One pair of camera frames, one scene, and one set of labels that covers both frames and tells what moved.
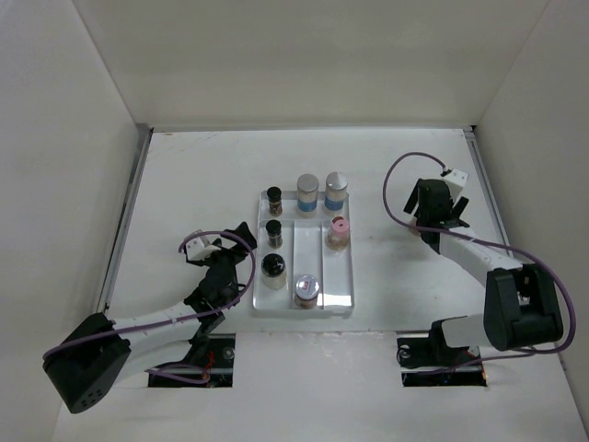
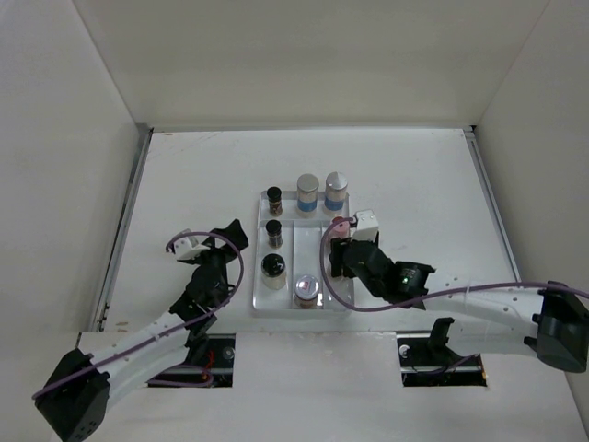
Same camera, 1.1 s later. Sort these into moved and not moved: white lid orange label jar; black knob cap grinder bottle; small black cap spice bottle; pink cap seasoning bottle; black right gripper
Moved: black right gripper
Not moved: small black cap spice bottle; white lid orange label jar; pink cap seasoning bottle; black knob cap grinder bottle
